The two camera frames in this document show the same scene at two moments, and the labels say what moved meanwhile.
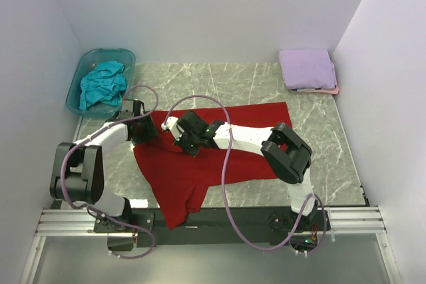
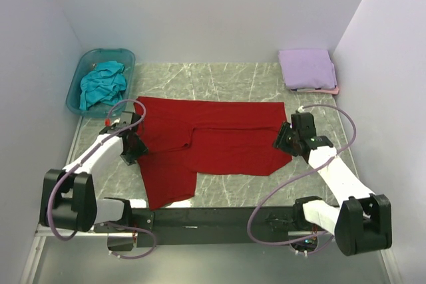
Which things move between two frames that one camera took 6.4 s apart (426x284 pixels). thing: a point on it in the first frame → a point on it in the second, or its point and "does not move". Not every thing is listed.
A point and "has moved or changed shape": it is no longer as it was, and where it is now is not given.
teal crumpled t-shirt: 106,83 does not move
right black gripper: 180,143 → 279,142
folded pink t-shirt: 334,90 does not move
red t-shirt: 181,181 has moved or changed shape
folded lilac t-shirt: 307,68 does not move
